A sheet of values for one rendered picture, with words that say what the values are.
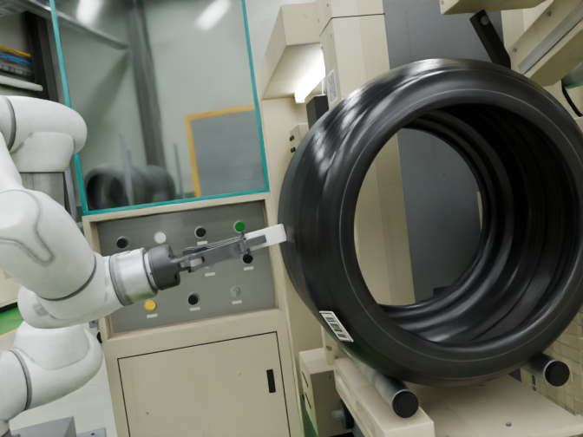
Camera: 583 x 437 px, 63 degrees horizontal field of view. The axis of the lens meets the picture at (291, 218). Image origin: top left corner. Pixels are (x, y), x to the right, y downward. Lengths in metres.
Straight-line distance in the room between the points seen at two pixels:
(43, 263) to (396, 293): 0.80
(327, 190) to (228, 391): 0.95
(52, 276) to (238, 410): 0.97
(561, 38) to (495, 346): 0.62
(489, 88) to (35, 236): 0.71
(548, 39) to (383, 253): 0.57
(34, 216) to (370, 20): 0.86
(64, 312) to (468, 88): 0.73
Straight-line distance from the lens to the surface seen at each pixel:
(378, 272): 1.18
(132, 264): 0.83
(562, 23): 1.14
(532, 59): 1.21
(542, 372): 0.98
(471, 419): 1.03
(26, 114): 1.28
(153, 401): 1.58
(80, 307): 0.83
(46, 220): 0.70
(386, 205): 1.17
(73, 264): 0.75
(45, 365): 1.34
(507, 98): 0.87
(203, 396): 1.56
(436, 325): 1.14
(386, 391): 0.89
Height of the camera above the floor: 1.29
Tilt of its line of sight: 4 degrees down
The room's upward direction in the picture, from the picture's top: 7 degrees counter-clockwise
